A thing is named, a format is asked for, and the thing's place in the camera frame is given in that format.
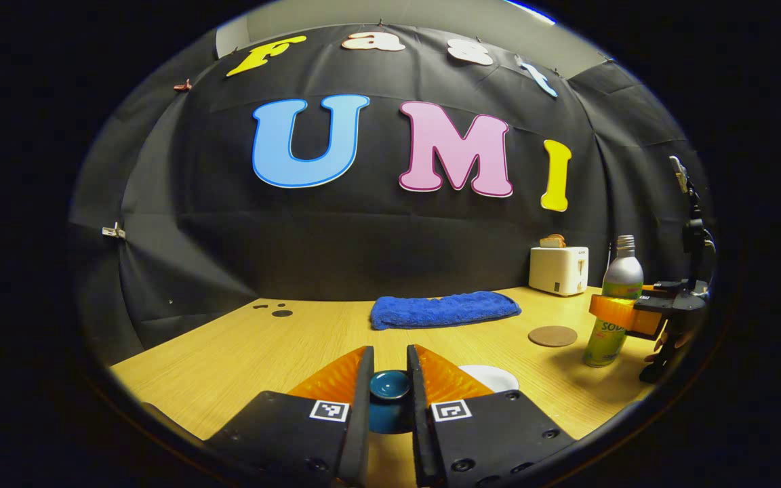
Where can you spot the white teacup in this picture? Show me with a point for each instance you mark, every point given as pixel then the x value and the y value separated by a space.
pixel 492 376

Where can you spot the white cloth clip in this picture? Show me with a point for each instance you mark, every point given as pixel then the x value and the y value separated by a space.
pixel 113 232

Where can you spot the red cloth clip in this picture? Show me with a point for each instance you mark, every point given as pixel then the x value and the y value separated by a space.
pixel 183 86

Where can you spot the white toaster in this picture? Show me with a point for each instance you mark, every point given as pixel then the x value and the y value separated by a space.
pixel 556 271

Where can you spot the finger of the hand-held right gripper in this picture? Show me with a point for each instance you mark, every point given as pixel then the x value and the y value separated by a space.
pixel 658 290
pixel 624 315

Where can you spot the blue towel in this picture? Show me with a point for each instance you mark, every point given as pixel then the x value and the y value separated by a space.
pixel 445 310

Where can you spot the dark teal teacup lid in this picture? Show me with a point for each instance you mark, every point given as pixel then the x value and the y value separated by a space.
pixel 390 386

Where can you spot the toast slice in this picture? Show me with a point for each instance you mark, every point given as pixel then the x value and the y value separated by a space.
pixel 552 241

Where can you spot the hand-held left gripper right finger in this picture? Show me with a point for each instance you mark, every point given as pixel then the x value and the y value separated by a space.
pixel 419 420

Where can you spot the round brown cork coaster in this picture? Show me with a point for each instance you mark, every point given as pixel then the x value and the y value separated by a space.
pixel 552 336

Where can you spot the black backdrop cloth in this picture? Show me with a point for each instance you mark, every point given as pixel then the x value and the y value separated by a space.
pixel 363 237

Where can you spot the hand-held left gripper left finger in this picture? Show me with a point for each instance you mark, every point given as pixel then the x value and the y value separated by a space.
pixel 363 420

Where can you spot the silver water bottle green label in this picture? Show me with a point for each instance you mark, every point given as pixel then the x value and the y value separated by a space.
pixel 624 271

